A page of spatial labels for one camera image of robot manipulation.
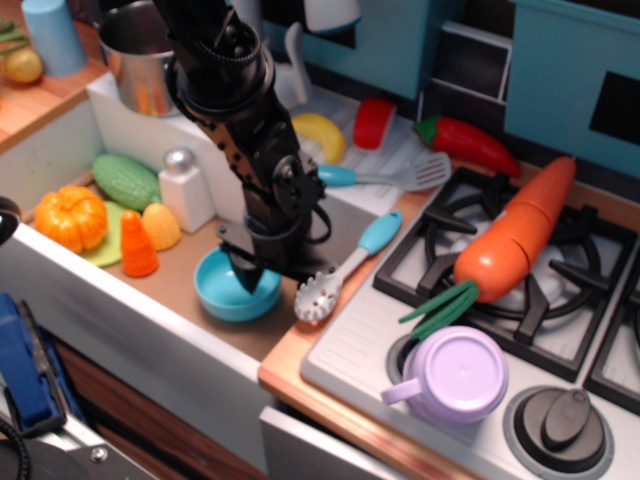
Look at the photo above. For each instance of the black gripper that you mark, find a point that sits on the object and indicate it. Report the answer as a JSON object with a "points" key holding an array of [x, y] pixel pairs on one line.
{"points": [[267, 239]]}

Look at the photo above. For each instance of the blue plastic bowl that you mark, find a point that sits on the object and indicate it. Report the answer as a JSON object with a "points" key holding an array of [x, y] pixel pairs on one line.
{"points": [[222, 295]]}

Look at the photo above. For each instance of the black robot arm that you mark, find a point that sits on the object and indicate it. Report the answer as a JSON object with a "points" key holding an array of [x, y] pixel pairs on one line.
{"points": [[222, 79]]}

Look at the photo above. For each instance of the yellow toy corn piece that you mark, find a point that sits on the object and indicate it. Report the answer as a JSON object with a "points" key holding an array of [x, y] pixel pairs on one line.
{"points": [[161, 226]]}

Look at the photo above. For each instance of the white salt shaker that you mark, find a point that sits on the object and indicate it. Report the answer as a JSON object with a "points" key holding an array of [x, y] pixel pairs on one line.
{"points": [[184, 190]]}

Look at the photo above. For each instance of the small orange toy carrot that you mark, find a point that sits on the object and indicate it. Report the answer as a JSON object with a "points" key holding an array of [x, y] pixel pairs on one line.
{"points": [[138, 256]]}

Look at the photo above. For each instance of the light green plate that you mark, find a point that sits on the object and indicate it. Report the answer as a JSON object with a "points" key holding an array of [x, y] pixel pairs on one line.
{"points": [[108, 252]]}

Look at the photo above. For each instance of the green toy bitter gourd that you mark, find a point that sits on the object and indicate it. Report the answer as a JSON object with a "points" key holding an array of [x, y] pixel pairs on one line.
{"points": [[126, 181]]}

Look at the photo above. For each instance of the yellow toy banana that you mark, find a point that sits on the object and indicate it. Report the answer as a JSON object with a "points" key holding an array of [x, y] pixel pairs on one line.
{"points": [[324, 131]]}

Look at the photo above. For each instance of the orange toy pumpkin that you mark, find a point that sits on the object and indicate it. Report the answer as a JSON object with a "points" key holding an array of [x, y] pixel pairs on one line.
{"points": [[74, 217]]}

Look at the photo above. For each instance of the grey toy faucet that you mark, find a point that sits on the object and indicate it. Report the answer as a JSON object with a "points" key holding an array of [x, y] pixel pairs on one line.
{"points": [[293, 85]]}

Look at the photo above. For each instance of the lilac plastic cup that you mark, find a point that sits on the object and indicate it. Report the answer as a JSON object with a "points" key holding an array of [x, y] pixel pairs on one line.
{"points": [[456, 377]]}

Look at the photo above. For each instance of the red toy chili pepper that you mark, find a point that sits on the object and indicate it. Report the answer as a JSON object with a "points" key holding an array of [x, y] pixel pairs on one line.
{"points": [[466, 142]]}

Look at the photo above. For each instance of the large orange toy carrot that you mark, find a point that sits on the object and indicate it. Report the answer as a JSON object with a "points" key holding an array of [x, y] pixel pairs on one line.
{"points": [[499, 259]]}

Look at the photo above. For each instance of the blue clamp block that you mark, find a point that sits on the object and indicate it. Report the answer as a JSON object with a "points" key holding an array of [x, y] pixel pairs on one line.
{"points": [[31, 388]]}

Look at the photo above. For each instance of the teal cabinet box left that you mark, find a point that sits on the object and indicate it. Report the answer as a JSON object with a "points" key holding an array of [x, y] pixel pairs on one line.
{"points": [[392, 47]]}

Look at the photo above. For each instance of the teal cabinet box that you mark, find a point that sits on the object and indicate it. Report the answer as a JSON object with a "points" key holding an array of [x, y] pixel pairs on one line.
{"points": [[574, 82], [392, 47]]}

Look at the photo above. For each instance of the silver metal pot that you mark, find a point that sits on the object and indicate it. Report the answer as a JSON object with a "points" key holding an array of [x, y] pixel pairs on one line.
{"points": [[134, 40]]}

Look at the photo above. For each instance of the white blue-rimmed cup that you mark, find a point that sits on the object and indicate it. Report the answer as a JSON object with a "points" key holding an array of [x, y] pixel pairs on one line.
{"points": [[330, 16]]}

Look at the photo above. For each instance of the black stove grate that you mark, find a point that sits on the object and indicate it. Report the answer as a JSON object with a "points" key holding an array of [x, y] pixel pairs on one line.
{"points": [[552, 318], [613, 377]]}

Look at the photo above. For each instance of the yellow toy potato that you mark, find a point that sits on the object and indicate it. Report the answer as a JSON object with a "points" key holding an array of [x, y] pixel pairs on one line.
{"points": [[22, 66]]}

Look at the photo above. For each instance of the light blue plastic cup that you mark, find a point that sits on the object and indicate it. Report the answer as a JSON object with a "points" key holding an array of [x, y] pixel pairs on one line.
{"points": [[54, 37]]}

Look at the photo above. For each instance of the green toy leaves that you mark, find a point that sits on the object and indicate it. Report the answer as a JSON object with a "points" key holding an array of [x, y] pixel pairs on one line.
{"points": [[12, 37]]}

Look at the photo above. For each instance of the black stove knob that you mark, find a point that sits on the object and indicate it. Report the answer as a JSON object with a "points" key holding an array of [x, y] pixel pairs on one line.
{"points": [[558, 430]]}

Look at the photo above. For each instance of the teal cabinet box right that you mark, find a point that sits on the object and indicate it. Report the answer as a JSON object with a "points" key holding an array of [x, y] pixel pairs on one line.
{"points": [[574, 82]]}

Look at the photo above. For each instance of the grey slotted spoon blue handle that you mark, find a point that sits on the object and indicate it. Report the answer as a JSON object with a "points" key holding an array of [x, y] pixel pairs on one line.
{"points": [[317, 297]]}

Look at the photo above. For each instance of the grey spatula blue handle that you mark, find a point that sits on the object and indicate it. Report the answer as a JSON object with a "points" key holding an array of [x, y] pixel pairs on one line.
{"points": [[424, 172]]}

